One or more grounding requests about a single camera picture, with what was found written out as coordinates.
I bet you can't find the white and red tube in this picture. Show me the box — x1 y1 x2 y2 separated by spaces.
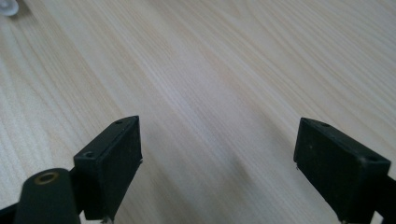
0 0 21 17

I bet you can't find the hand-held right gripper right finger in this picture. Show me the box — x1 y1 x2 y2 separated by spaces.
293 117 396 224

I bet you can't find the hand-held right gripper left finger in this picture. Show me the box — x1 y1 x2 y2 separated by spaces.
73 115 144 222

